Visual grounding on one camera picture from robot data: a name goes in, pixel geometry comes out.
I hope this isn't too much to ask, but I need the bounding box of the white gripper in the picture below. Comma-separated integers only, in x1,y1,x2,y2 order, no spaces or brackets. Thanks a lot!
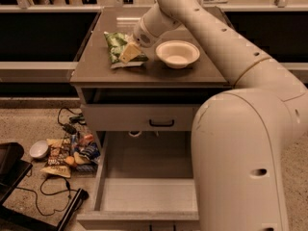
119,16,161,64

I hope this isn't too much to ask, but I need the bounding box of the green jalapeno chip bag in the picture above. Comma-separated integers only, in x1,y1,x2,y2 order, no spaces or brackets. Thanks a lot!
104,32,148,69

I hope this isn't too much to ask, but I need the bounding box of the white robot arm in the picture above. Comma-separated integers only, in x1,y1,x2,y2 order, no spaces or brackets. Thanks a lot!
134,0,308,231

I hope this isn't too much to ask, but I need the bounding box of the grey drawer cabinet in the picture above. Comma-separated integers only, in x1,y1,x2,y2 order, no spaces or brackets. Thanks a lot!
69,6,235,231

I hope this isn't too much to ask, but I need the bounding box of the closed grey upper drawer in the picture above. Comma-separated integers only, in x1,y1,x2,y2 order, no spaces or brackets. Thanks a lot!
81,104,198,131

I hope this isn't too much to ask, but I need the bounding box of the blue snack bag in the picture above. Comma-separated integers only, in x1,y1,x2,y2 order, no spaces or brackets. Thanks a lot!
74,141,100,172

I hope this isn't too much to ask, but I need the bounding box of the brown snack bag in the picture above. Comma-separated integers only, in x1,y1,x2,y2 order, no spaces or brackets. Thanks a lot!
41,139,71,178

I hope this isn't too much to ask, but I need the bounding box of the open grey lower drawer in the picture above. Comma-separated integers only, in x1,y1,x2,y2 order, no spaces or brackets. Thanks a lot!
77,132,199,231

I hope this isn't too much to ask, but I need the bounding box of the white paper bowl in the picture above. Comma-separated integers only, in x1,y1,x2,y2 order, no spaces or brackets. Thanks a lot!
156,40,200,69

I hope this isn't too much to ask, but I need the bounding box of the black power adapter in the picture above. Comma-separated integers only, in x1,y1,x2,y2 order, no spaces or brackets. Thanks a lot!
63,123,77,135

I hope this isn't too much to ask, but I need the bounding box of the orange fruit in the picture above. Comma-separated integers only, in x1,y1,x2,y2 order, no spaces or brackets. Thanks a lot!
64,156,77,167

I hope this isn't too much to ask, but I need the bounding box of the small white floor bowl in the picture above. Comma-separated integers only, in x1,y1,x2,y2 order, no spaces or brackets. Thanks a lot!
29,141,48,159

